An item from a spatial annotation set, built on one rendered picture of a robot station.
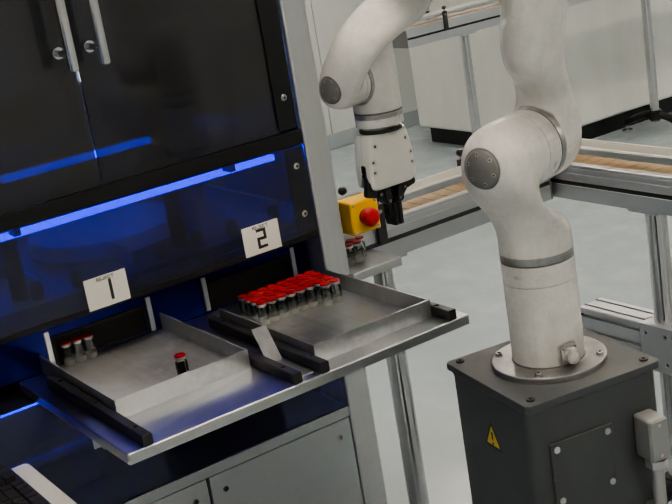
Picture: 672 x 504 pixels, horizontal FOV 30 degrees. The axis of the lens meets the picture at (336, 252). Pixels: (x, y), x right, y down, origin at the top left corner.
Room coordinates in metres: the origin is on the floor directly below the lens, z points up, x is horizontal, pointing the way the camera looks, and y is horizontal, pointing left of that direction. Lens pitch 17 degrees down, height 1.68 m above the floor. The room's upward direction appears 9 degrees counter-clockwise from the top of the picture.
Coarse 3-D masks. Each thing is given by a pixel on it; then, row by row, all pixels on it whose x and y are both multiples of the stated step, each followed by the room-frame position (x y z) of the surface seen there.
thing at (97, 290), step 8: (112, 272) 2.24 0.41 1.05; (120, 272) 2.24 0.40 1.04; (88, 280) 2.21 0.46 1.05; (96, 280) 2.22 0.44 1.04; (104, 280) 2.23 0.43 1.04; (112, 280) 2.23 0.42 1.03; (120, 280) 2.24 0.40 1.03; (88, 288) 2.21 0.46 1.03; (96, 288) 2.22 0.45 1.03; (104, 288) 2.22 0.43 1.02; (120, 288) 2.24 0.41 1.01; (128, 288) 2.25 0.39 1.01; (88, 296) 2.21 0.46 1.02; (96, 296) 2.21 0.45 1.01; (104, 296) 2.22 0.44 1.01; (120, 296) 2.24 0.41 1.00; (128, 296) 2.25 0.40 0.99; (88, 304) 2.20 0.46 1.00; (96, 304) 2.21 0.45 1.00; (104, 304) 2.22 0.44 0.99
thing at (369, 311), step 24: (360, 288) 2.36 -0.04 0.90; (384, 288) 2.29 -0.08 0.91; (312, 312) 2.31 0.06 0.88; (336, 312) 2.29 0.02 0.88; (360, 312) 2.26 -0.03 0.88; (384, 312) 2.24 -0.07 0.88; (408, 312) 2.15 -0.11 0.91; (288, 336) 2.11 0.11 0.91; (312, 336) 2.18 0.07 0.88; (336, 336) 2.07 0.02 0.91; (360, 336) 2.09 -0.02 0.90; (384, 336) 2.12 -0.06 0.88
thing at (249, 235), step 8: (256, 224) 2.40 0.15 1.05; (264, 224) 2.41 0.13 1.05; (272, 224) 2.42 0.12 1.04; (248, 232) 2.39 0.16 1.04; (272, 232) 2.42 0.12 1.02; (248, 240) 2.39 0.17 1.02; (256, 240) 2.40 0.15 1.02; (264, 240) 2.41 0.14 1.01; (272, 240) 2.42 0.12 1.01; (280, 240) 2.43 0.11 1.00; (248, 248) 2.39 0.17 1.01; (256, 248) 2.40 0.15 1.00; (264, 248) 2.41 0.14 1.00; (272, 248) 2.42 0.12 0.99; (248, 256) 2.39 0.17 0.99
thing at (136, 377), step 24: (144, 336) 2.33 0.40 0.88; (168, 336) 2.31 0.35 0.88; (192, 336) 2.25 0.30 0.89; (216, 336) 2.17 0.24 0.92; (48, 360) 2.19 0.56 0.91; (96, 360) 2.24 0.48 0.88; (120, 360) 2.22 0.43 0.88; (144, 360) 2.20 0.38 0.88; (168, 360) 2.18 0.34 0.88; (192, 360) 2.15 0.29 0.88; (216, 360) 2.05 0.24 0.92; (240, 360) 2.07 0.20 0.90; (72, 384) 2.10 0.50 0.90; (96, 384) 2.11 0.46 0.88; (120, 384) 2.09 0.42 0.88; (144, 384) 2.07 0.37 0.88; (168, 384) 1.99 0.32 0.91; (192, 384) 2.01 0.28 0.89; (120, 408) 1.94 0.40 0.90; (144, 408) 1.96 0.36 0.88
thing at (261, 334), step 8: (256, 328) 2.11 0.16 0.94; (264, 328) 2.12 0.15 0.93; (256, 336) 2.10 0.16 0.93; (264, 336) 2.11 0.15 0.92; (264, 344) 2.10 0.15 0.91; (272, 344) 2.10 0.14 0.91; (264, 352) 2.08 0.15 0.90; (272, 352) 2.09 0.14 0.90; (280, 360) 2.08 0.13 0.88; (296, 368) 2.03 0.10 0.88; (304, 368) 2.02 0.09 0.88
